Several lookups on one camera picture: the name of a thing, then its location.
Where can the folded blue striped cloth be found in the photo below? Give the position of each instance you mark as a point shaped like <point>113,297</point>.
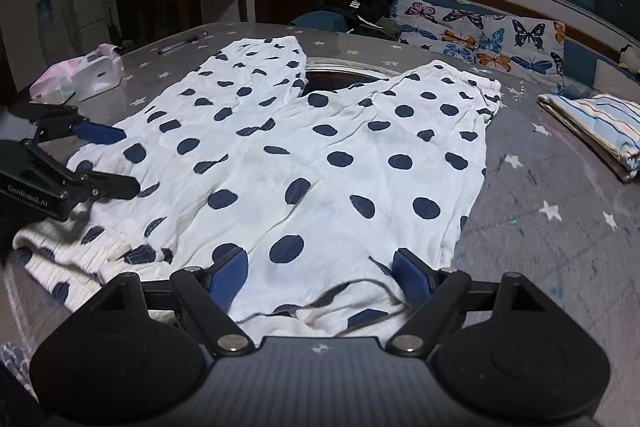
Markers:
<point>600,129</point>

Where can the grey star-print tablecloth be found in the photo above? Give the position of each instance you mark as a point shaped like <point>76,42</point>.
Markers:
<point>540,247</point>

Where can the black pen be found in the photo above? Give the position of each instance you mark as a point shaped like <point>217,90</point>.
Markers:
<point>182,44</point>

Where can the black bag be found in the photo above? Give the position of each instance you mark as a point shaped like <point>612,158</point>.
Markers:
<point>367,4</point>

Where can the white refrigerator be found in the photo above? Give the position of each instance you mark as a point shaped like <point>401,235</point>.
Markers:
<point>87,7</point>

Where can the white and black plush toy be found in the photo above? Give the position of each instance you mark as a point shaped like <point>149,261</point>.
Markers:
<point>630,57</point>

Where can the white polka dot pants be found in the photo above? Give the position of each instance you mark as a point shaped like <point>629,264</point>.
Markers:
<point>310,167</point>

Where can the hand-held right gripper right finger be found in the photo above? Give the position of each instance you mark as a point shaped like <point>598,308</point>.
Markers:
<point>412,279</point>

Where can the round black induction cooker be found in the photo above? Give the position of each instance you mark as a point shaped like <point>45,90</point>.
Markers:
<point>345,79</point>

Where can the water dispenser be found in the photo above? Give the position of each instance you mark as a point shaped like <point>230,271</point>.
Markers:
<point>46,27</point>

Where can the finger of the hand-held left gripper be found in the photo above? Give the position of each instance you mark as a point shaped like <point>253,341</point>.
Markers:
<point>100,134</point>
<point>110,188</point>

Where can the brown wooden desk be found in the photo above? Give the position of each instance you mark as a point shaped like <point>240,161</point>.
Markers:
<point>200,2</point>

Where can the pink tissue pack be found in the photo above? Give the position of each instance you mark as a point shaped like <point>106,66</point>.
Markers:
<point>60,74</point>

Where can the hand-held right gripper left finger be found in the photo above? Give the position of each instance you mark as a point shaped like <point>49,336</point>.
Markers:
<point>232,279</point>

